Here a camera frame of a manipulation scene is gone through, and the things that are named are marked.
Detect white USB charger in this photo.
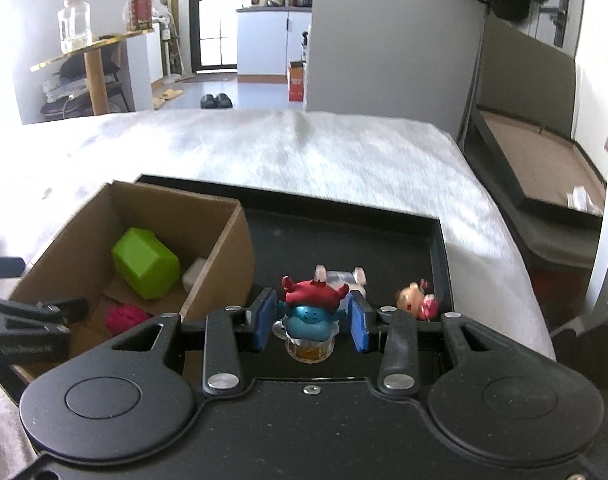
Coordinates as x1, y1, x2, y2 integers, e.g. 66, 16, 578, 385
181, 257, 207, 294

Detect blue red crab figurine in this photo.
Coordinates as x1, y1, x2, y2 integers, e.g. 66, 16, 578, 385
272, 275, 351, 364

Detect brown cardboard box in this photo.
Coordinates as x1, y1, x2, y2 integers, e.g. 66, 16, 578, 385
11, 182, 255, 356

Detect pink bear figurine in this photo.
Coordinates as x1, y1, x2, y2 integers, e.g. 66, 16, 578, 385
105, 304, 151, 336

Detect green cube charger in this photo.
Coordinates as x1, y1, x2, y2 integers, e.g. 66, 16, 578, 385
112, 228, 181, 300

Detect small red-dress doll figurine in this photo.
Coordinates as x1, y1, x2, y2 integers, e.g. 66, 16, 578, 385
395, 280, 438, 322

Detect white grey bunny block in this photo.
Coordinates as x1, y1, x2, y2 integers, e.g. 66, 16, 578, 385
313, 264, 367, 297

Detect black shallow tray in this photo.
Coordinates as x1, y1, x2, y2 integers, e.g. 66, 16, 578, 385
133, 173, 456, 380

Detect pair of dark slippers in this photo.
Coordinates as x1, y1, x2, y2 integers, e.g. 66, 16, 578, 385
200, 93, 233, 110

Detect gold round side table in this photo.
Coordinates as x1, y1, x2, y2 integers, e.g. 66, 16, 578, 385
30, 28, 154, 116

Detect clear glass jar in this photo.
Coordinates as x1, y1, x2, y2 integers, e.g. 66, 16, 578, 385
57, 0, 93, 54

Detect orange cardboard box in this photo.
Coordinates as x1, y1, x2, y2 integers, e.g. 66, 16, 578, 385
287, 61, 305, 102

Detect black open storage bench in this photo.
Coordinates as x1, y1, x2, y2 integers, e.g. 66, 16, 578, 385
459, 15, 606, 271

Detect red tin box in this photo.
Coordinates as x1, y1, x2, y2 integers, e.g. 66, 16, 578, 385
127, 0, 153, 32

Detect white kitchen cabinet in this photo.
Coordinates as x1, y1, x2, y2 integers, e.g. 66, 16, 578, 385
237, 6, 313, 82

